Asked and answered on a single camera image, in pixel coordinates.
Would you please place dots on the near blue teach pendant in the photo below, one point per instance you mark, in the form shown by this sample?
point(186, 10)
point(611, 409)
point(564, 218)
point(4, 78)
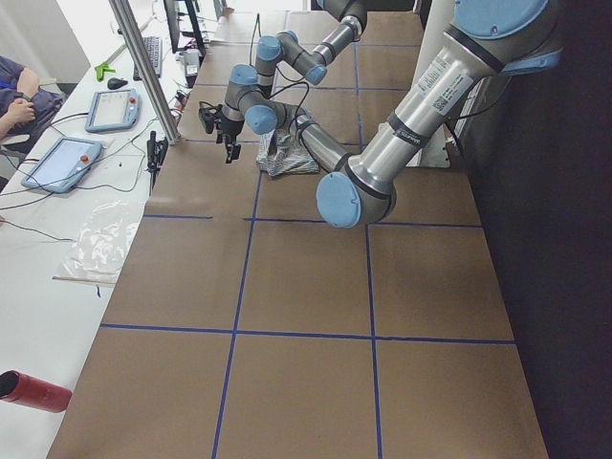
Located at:
point(63, 166)

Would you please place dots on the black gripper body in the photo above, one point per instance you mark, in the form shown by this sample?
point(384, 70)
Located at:
point(232, 127)

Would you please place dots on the black keyboard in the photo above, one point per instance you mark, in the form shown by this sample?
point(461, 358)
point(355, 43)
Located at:
point(154, 49)

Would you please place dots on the blue teach pendant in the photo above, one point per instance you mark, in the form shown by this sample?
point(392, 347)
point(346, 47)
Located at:
point(113, 111)
point(63, 166)

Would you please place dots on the black computer mouse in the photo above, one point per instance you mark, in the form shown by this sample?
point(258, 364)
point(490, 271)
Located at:
point(115, 83)

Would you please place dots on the clear plastic bag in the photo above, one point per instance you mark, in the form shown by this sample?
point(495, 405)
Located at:
point(102, 244)

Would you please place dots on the seated person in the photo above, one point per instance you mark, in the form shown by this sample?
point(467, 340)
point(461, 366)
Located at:
point(26, 108)

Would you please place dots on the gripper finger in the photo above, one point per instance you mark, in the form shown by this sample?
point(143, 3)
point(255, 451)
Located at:
point(233, 151)

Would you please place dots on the green tool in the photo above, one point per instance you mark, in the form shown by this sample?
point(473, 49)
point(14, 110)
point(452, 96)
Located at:
point(102, 70)

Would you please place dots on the red cylinder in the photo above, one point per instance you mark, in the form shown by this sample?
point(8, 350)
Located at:
point(26, 390)

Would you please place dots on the navy white striped polo shirt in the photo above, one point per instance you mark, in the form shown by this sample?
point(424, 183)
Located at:
point(280, 152)

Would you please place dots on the aluminium frame post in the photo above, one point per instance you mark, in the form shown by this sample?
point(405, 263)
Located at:
point(133, 39)

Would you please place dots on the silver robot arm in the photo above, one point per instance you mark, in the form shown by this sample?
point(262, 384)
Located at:
point(483, 39)
point(284, 46)

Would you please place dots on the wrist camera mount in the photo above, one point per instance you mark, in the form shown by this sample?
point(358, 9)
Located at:
point(209, 115)

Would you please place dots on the far blue teach pendant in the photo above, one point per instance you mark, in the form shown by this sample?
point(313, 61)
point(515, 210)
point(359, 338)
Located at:
point(113, 111)

